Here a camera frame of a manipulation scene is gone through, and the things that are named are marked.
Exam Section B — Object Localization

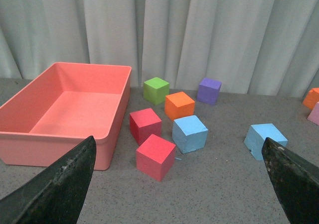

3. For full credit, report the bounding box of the green foam cube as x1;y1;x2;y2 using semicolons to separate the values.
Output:
143;77;169;105

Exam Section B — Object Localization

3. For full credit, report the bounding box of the left orange foam cube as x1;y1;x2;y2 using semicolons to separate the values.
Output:
164;92;195;120

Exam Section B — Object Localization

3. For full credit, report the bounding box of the rear red foam cube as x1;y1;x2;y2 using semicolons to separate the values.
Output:
129;108;162;145

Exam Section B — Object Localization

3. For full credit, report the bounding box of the pink foam cube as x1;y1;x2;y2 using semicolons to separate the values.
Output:
307;102;319;125

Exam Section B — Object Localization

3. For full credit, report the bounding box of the red foam cube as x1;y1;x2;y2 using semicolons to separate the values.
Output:
129;108;162;145
136;134;176;182

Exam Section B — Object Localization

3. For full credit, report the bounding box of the orange foam cube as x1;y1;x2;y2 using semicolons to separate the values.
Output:
303;88;319;110
164;92;195;120

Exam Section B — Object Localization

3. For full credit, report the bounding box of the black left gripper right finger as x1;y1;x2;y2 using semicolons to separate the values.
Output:
262;137;319;224

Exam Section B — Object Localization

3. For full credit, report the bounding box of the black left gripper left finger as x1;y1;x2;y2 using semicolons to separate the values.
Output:
0;136;96;224

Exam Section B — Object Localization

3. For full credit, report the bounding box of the grey pleated curtain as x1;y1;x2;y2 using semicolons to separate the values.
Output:
0;0;319;97

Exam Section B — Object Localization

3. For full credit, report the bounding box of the right orange foam cube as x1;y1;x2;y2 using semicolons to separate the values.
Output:
303;88;319;110

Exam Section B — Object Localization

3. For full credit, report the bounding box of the light blue foam cube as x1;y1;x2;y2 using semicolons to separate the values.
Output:
172;115;208;154
244;123;288;161

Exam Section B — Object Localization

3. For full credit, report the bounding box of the left purple foam cube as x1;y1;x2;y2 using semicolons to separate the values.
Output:
196;78;222;106

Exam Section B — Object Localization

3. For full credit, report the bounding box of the salmon pink plastic bin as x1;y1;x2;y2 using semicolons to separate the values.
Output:
0;62;132;170

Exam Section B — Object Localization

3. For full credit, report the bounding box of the front red foam cube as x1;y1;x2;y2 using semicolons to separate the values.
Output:
136;134;176;182

